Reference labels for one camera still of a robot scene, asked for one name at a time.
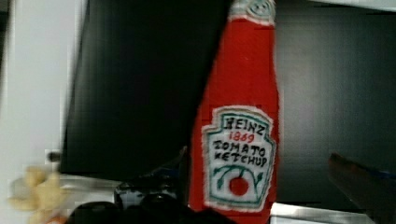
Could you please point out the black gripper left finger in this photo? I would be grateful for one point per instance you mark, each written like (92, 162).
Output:
(158, 198)

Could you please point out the red knitted ketchup bottle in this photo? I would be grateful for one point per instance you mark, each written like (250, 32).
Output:
(235, 136)

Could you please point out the silver toaster oven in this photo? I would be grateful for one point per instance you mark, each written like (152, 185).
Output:
(139, 72)

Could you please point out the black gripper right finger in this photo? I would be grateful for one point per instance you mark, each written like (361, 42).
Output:
(370, 190)

